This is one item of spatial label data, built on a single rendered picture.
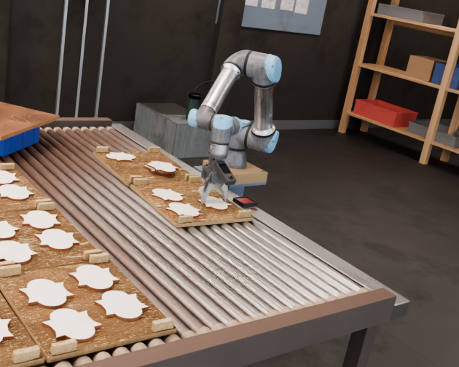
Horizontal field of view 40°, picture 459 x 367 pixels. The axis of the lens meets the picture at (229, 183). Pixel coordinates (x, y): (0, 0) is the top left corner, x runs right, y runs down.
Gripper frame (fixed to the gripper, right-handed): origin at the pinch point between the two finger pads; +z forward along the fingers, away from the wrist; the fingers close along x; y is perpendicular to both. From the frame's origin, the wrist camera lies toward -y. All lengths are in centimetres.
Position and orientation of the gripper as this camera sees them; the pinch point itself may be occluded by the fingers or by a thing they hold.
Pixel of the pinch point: (214, 202)
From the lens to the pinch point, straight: 255.8
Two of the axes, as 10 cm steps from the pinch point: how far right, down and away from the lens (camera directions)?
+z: -1.4, 9.5, 2.8
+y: -5.5, -3.1, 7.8
